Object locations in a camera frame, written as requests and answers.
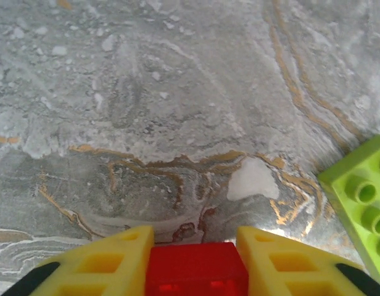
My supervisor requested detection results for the lime green lego brick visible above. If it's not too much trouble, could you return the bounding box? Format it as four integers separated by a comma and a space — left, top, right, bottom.
317, 134, 380, 288

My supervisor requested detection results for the red lego brick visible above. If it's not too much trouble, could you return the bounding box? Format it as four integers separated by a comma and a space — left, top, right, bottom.
145, 242, 250, 296

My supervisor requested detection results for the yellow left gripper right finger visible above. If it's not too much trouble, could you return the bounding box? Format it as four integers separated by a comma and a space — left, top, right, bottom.
236, 226, 380, 296

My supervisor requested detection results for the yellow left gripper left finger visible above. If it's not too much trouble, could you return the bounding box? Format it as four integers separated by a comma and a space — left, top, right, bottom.
3, 224, 155, 296

